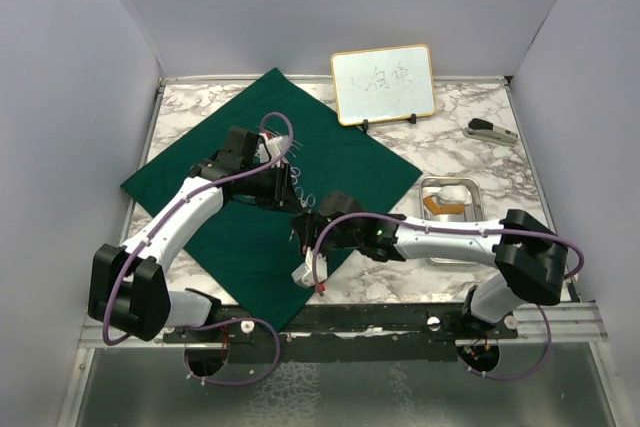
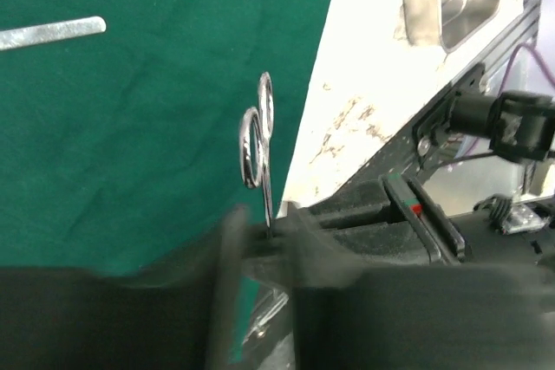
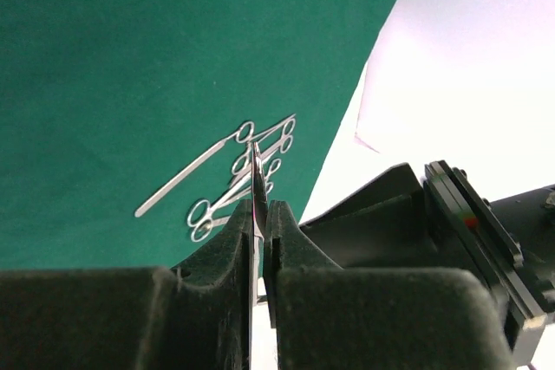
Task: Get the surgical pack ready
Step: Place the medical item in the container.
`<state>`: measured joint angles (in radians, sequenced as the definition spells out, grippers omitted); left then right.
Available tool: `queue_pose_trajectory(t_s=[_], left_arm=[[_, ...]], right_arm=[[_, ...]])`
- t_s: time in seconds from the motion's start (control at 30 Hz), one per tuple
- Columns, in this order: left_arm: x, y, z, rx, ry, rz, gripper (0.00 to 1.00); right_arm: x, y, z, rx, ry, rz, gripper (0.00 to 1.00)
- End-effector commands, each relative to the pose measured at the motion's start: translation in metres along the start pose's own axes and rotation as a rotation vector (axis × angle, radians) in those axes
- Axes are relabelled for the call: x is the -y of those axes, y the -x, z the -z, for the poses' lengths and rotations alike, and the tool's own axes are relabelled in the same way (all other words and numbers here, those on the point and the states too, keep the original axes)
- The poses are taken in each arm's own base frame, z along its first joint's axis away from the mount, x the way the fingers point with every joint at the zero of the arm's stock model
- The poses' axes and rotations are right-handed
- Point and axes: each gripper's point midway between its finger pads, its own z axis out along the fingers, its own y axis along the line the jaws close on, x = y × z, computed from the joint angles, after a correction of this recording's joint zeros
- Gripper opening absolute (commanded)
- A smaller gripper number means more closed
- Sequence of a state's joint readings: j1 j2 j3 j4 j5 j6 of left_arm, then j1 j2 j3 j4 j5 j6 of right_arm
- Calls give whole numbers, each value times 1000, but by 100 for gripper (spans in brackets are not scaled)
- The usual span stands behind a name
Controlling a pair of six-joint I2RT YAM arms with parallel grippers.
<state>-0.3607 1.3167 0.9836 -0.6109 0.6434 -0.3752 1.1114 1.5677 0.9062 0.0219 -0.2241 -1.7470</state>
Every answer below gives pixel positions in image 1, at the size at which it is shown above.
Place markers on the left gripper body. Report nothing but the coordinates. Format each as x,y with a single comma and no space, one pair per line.
269,186

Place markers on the stainless steel tray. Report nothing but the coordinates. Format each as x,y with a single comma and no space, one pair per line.
474,212

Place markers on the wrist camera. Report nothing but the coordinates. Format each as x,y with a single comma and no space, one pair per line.
270,145
312,272

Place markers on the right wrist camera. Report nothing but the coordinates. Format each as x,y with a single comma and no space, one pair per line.
312,272

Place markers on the green surgical cloth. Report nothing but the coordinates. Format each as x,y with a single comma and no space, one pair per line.
245,249

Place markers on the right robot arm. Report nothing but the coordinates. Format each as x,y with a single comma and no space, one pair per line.
528,257

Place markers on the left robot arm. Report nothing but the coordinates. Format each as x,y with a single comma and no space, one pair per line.
128,289

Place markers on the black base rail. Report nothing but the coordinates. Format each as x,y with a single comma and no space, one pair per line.
346,333

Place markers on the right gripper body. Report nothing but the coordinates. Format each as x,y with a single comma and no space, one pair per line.
333,241

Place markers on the white board with frame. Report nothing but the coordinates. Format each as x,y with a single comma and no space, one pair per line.
384,84

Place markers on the orange strip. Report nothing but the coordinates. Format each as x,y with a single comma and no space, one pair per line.
443,209

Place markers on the black grey stapler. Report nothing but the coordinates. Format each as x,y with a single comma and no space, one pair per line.
484,130

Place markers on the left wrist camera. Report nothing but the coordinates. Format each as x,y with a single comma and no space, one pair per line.
270,145

